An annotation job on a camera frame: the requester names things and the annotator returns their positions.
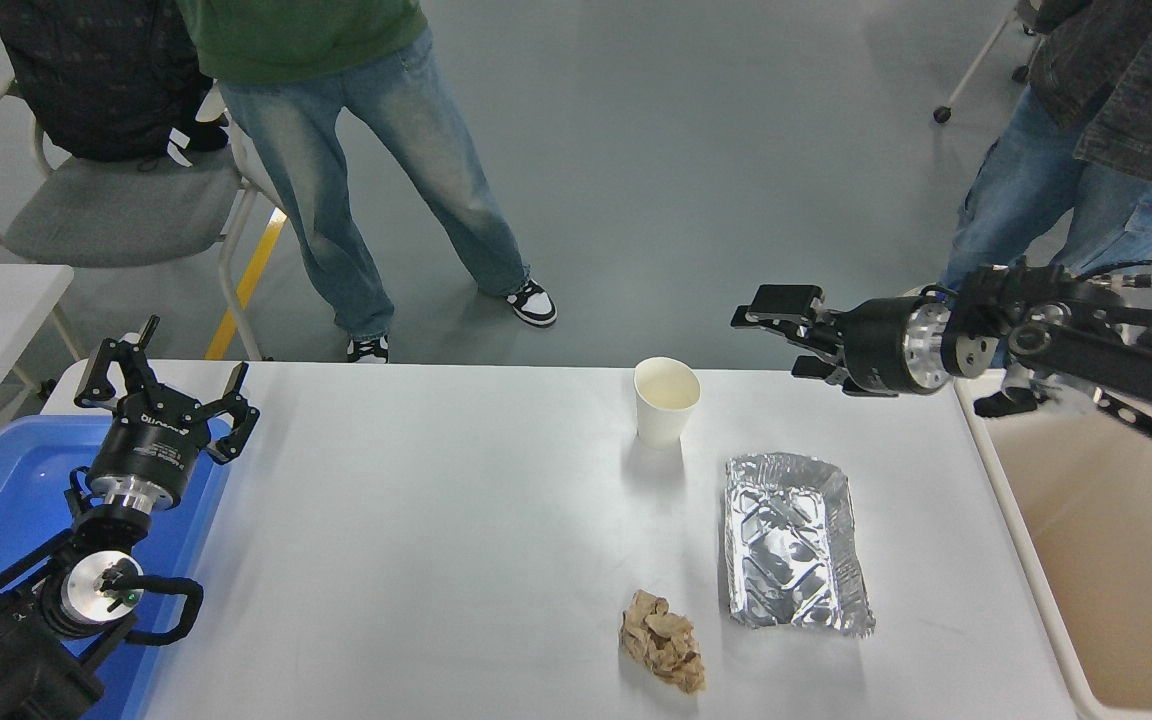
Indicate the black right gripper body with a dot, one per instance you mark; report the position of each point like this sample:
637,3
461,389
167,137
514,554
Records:
876,345

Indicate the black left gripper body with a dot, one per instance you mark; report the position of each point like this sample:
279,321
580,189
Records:
151,445

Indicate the white paper cup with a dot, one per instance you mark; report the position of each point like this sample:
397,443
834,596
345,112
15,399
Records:
661,415

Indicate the silver foil tray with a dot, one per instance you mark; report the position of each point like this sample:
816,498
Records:
786,540

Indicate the tan paper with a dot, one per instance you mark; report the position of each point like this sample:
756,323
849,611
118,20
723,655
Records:
661,640

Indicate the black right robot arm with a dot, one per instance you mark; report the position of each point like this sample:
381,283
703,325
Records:
1086,345

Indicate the blue plastic tray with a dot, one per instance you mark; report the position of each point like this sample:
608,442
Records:
16,490

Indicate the white-legged wheeled chair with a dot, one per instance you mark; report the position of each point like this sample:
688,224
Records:
976,65

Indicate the black quilted jacket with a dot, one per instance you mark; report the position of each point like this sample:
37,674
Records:
106,70

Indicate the large pale plastic bin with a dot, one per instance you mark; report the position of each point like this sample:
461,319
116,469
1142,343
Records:
1116,600

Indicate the person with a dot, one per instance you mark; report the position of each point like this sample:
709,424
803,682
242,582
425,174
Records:
1126,90
306,40

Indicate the grey padded chair white frame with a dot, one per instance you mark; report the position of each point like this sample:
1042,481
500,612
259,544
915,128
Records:
116,215

